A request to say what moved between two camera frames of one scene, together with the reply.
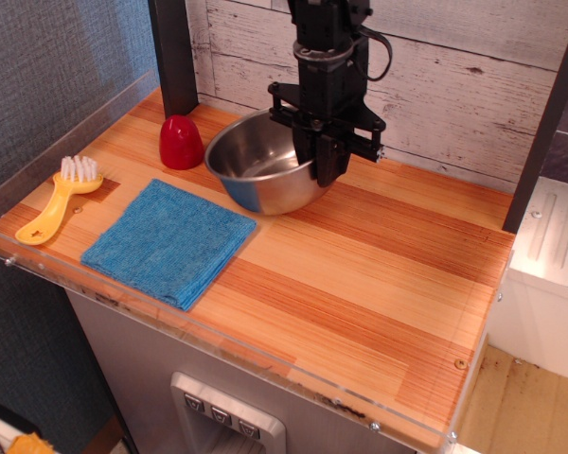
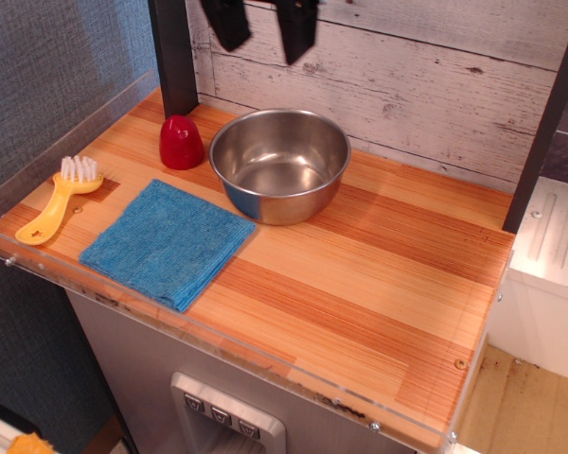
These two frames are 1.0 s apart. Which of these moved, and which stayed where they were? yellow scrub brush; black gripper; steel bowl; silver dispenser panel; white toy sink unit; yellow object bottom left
Moved: steel bowl; black gripper
Stayed: white toy sink unit; yellow object bottom left; silver dispenser panel; yellow scrub brush
